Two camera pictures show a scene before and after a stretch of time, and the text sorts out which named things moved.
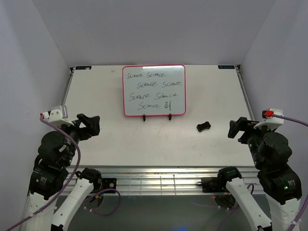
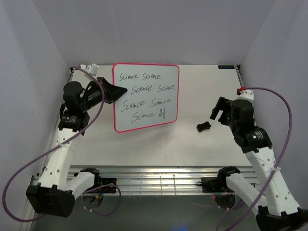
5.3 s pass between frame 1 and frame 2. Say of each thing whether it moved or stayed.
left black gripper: moved
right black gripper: moved
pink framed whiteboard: moved
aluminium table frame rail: stayed
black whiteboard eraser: stayed
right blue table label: stayed
